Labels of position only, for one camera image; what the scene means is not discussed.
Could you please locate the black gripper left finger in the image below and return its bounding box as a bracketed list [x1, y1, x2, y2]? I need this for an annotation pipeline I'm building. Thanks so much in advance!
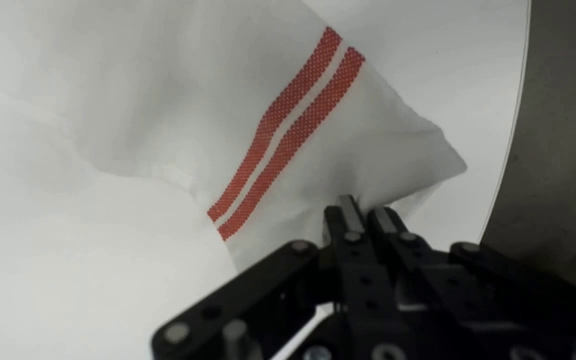
[325, 194, 368, 248]

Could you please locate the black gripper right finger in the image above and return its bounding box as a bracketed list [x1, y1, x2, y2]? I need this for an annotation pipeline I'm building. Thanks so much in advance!
[368, 206, 421, 248]

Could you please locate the white towel with red stripes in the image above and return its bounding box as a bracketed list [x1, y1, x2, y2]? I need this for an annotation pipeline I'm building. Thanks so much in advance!
[0, 0, 463, 360]

